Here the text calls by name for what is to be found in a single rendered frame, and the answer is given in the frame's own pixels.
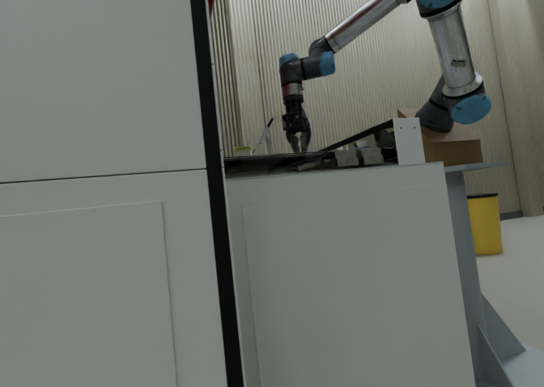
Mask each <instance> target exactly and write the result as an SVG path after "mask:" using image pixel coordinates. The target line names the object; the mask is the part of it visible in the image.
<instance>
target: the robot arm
mask: <svg viewBox="0 0 544 387"><path fill-rule="evenodd" d="M410 1H411V0H367V1H366V2H365V3H364V4H363V5H362V6H360V7H359V8H358V9H357V10H355V11H354V12H353V13H352V14H350V15H349V16H348V17H346V18H345V19H344V20H343V21H342V22H341V23H339V24H338V25H337V26H336V27H334V28H333V29H332V30H330V31H329V32H328V33H327V34H325V35H324V36H323V37H322V38H319V39H316V40H314V41H313V42H312V43H311V45H310V47H309V51H308V57H302V58H299V55H298V54H296V53H286V54H284V55H282V56H281V57H280V58H279V61H278V63H279V73H280V80H281V87H282V88H281V90H282V97H283V104H284V105H285V106H286V114H284V115H282V121H284V124H283V130H284V131H287V132H286V137H287V141H288V142H289V143H290V145H291V148H292V150H293V151H294V153H300V148H299V146H298V141H299V139H298V137H296V136H295V134H296V133H299V132H301V133H302V134H301V135H300V141H301V152H306V151H307V149H308V144H309V142H310V139H311V136H312V131H311V128H310V124H309V121H308V119H307V116H306V114H305V112H304V109H303V107H302V103H303V102H304V93H303V90H304V87H303V84H302V81H304V80H309V79H315V78H319V77H323V76H324V77H325V76H327V75H329V74H334V73H335V71H336V67H335V60H334V54H335V53H336V52H338V51H339V50H340V49H342V48H343V47H345V46H346V45H348V44H349V43H350V42H352V41H353V40H354V39H355V38H356V37H358V36H359V35H361V34H362V33H363V32H365V31H366V30H368V29H369V28H370V27H371V26H372V25H374V24H375V23H377V22H378V21H379V20H381V19H382V18H384V17H385V16H386V15H387V14H388V13H390V12H391V11H393V10H394V9H395V8H397V7H398V6H400V5H401V4H407V3H408V2H410ZM415 1H416V3H417V7H418V9H419V14H420V17H421V18H423V19H427V21H428V23H429V27H430V29H431V34H432V38H433V40H434V44H435V47H436V52H437V55H438V58H439V61H440V66H441V70H442V72H443V74H442V76H441V78H440V80H439V82H438V83H437V85H436V87H435V89H434V91H433V92H432V94H431V96H430V98H429V100H428V102H427V103H426V104H425V105H424V106H423V107H422V108H420V109H419V110H418V112H417V113H416V114H415V117H418V118H419V122H420V125H422V126H423V127H425V128H427V129H429V130H433V131H435V132H440V133H447V132H449V131H450V130H451V129H452V128H453V126H454V121H455V122H457V123H459V124H463V125H467V124H472V123H475V122H476V121H480V120H481V119H483V118H484V117H485V116H486V115H487V114H488V113H489V112H490V110H491V99H490V97H489V96H487V94H486V92H485V88H484V84H483V80H482V76H481V75H480V74H479V73H478V72H476V71H475V70H474V64H473V60H472V56H471V52H470V45H469V41H468V37H467V34H466V30H465V23H464V19H463V15H462V11H461V2H462V1H463V0H415ZM285 122H286V125H285Z"/></svg>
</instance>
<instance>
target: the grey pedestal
mask: <svg viewBox="0 0 544 387"><path fill-rule="evenodd" d="M503 166H508V162H507V160H505V161H496V162H487V163H478V164H462V165H456V166H449V167H444V173H445V179H446V185H447V191H448V201H449V207H450V213H451V219H452V224H453V235H454V240H455V246H456V252H457V263H458V269H459V275H460V280H461V290H462V296H463V302H464V308H465V319H466V324H467V330H468V335H469V341H470V352H471V358H472V364H473V370H474V380H475V385H476V387H544V351H540V350H538V349H536V348H533V347H530V346H527V345H525V344H523V343H521V342H519V341H518V339H517V338H516V336H515V335H514V334H513V332H512V331H511V330H510V329H509V328H508V326H507V325H506V324H505V323H504V321H503V320H502V318H501V317H500V316H499V314H498V313H497V312H496V311H495V310H494V308H493V307H492V306H491V304H490V303H489V302H488V300H487V299H486V297H485V296H484V295H483V294H482V293H481V288H480V282H479V277H478V267H477V261H476V256H475V250H474V239H473V234H472V228H471V222H470V213H469V207H468V201H467V196H466V190H465V179H464V174H463V172H468V171H474V170H480V169H486V168H497V167H503Z"/></svg>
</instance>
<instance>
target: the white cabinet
mask: <svg viewBox="0 0 544 387"><path fill-rule="evenodd" d="M226 188H227V203H228V211H229V219H230V228H231V236H232V252H233V260H234V268H235V276H236V292H237V300H238V309H239V317H240V332H241V341H242V349H243V357H244V373H245V381H246V387H476V385H475V380H474V370H473V364H472V358H471V352H470V341H469V335H468V330H467V324H466V319H465V308H464V302H463V296H462V290H461V280H460V275H459V269H458V263H457V252H456V246H455V240H454V235H453V224H452V219H451V213H450V207H449V201H448V191H447V185H446V179H445V173H444V164H443V163H440V164H421V165H411V166H401V167H392V168H374V169H364V170H354V171H344V172H325V173H316V174H306V175H296V176H277V177H267V178H257V179H248V180H238V181H226Z"/></svg>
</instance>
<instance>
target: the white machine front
mask: <svg viewBox="0 0 544 387"><path fill-rule="evenodd" d="M190 1H191V10H192V18H193V34H194V43H195V51H196V60H197V68H198V85H199V93H200V101H201V110H202V126H203V135H204V143H205V152H206V168H223V167H224V163H223V152H222V151H221V150H222V149H223V148H222V139H221V131H220V123H219V107H218V99H217V91H216V82H215V67H214V58H213V50H212V42H211V34H210V11H209V2H208V1H207V0H190Z"/></svg>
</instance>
